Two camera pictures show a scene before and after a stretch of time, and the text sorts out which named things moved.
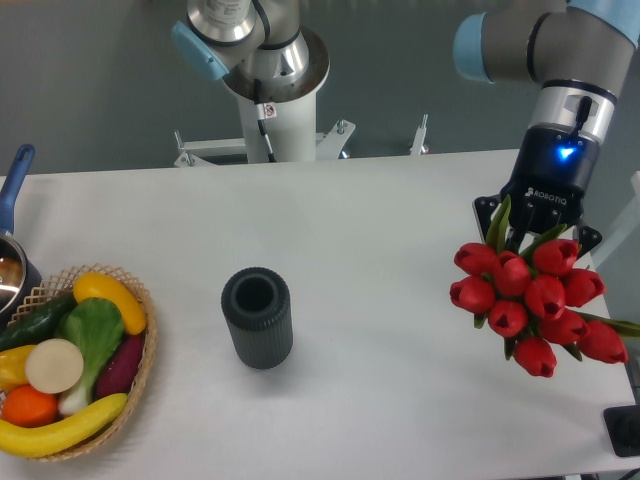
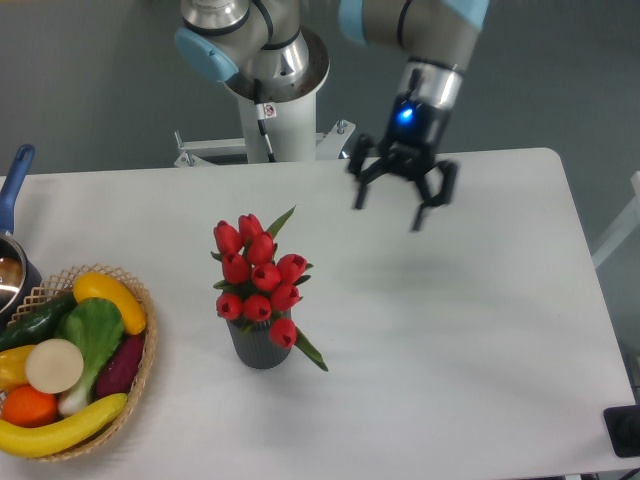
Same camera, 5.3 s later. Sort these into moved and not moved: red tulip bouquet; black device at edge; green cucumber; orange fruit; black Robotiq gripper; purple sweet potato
Moved: red tulip bouquet; black Robotiq gripper
Not moved: orange fruit; black device at edge; green cucumber; purple sweet potato
